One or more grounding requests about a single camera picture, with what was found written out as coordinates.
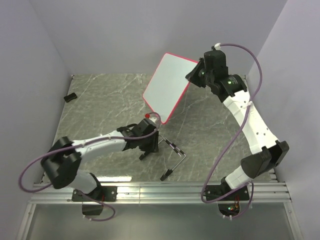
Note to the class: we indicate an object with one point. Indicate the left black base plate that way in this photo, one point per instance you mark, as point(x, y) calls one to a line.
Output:
point(106, 193)

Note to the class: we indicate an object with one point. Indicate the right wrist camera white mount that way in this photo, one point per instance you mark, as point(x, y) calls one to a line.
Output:
point(217, 46)

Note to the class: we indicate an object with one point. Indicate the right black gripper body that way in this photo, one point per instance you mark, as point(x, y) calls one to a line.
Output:
point(209, 79)

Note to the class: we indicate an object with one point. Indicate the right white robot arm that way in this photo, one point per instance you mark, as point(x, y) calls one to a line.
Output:
point(267, 151)

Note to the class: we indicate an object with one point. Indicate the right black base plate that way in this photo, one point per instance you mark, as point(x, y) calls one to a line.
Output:
point(215, 191)

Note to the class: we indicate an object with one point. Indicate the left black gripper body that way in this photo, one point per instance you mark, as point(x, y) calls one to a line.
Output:
point(149, 145)

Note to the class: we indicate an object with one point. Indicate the yellow bone-shaped eraser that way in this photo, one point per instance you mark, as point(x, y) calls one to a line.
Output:
point(70, 97)

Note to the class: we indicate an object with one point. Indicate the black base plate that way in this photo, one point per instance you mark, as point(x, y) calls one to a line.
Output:
point(215, 191)
point(106, 193)

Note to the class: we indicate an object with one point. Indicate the aluminium mounting rail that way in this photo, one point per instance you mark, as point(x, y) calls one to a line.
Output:
point(163, 193)

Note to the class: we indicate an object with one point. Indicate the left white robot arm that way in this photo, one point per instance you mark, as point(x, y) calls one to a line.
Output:
point(63, 166)

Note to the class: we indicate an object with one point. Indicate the pink framed whiteboard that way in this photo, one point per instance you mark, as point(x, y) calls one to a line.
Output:
point(168, 85)

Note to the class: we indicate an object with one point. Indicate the black whiteboard clip right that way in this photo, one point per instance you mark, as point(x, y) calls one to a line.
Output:
point(166, 175)

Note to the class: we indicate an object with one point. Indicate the metal wire whiteboard stand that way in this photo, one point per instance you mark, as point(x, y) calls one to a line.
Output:
point(182, 155)

